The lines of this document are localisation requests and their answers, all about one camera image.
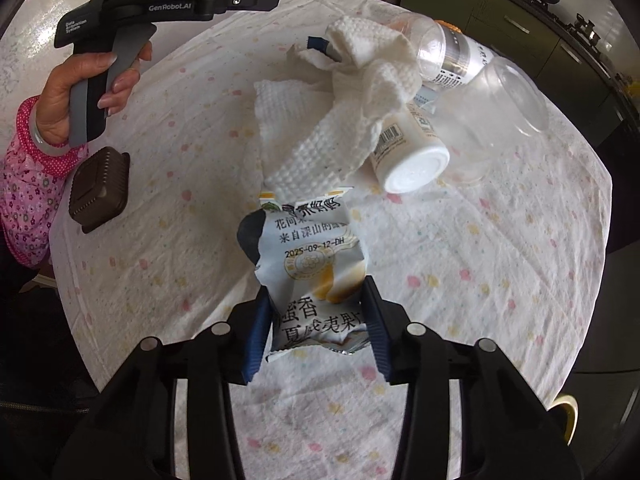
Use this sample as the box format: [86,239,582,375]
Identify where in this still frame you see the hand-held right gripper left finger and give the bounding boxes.
[65,292,273,480]

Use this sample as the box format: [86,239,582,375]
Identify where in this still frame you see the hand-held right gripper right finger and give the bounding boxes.
[361,277,583,480]

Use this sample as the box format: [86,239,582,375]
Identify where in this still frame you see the white snack wrapper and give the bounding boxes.
[237,186,373,363]

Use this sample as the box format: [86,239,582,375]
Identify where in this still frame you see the brown plastic tray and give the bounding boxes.
[67,147,131,233]

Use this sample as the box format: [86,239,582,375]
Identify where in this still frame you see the black yellow-rimmed trash bin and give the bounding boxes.
[550,394,578,448]

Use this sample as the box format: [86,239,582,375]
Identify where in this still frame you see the person's left forearm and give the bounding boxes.
[0,95,88,266]

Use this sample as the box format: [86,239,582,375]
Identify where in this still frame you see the person's left hand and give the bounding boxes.
[37,41,153,148]

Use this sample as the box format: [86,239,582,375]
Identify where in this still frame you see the dark blue wrapper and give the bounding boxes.
[306,35,333,58]

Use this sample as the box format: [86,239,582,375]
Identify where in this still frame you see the white floral tablecloth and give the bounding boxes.
[47,0,613,480]

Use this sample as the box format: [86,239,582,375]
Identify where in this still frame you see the white crumpled paper towel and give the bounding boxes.
[252,16,423,198]

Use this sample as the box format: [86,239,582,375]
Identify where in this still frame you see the small white plastic bottle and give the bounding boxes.
[370,107,451,194]

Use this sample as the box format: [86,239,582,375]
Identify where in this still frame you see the clear plastic bottle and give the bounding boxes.
[387,14,496,87]

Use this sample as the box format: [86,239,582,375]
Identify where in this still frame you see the green kitchen base cabinets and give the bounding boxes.
[405,0,640,171]

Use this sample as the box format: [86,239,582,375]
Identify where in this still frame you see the clear plastic cup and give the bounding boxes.
[432,56,551,186]

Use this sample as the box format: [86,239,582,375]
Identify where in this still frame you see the black gas stove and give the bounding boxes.
[510,0,631,86]

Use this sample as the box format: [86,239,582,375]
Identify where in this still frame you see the grey bangle bracelet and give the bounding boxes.
[27,105,90,161]

